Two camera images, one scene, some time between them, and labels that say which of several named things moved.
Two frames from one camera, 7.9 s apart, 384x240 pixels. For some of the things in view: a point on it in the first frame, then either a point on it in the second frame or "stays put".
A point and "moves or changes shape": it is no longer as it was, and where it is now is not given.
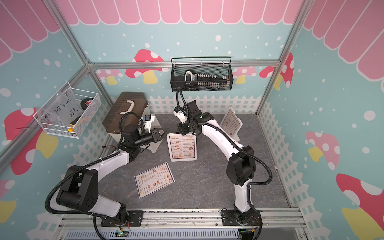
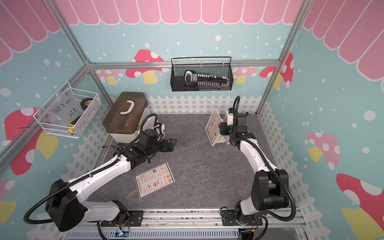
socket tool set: x=191 y=78 stays put
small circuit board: x=121 y=234 stays put
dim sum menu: x=182 y=146 moves or changes shape
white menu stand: x=182 y=147 moves or changes shape
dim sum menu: x=154 y=179 stays put
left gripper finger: x=160 y=135 → x=170 y=144
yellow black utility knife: x=73 y=123 stays put
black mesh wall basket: x=201 y=74 stays put
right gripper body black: x=186 y=127 → x=226 y=130
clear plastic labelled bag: x=63 y=110 stays put
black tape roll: x=85 y=103 stays put
